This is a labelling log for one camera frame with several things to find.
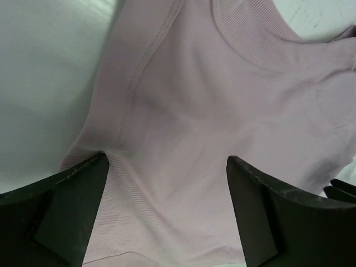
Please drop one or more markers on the mauve tank top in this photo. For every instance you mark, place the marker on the mauve tank top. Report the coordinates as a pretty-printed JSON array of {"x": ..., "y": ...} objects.
[{"x": 182, "y": 86}]

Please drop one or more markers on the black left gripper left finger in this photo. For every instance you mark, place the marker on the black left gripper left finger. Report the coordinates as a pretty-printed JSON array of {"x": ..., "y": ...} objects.
[{"x": 49, "y": 222}]

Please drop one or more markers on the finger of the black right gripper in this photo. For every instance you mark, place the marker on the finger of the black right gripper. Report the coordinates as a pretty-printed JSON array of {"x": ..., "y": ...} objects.
[{"x": 341, "y": 191}]

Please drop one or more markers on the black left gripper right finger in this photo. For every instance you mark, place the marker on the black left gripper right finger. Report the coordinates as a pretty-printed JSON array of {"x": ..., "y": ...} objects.
[{"x": 282, "y": 225}]

